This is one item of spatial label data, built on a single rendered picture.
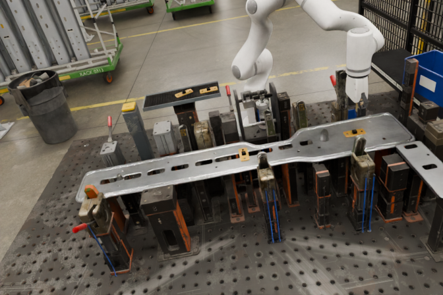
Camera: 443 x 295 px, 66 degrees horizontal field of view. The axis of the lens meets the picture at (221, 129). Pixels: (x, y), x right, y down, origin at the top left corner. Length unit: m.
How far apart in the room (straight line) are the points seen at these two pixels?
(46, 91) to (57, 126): 0.41
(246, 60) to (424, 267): 1.11
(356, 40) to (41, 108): 3.28
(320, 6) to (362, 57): 0.24
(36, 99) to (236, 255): 2.91
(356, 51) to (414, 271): 0.80
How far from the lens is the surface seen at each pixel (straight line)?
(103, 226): 1.37
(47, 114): 3.99
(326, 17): 1.33
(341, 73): 1.50
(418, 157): 1.43
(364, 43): 1.29
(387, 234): 1.54
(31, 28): 5.65
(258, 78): 1.83
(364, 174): 1.31
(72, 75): 5.24
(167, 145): 1.53
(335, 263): 1.44
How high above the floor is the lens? 1.88
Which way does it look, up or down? 33 degrees down
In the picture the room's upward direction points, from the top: 12 degrees counter-clockwise
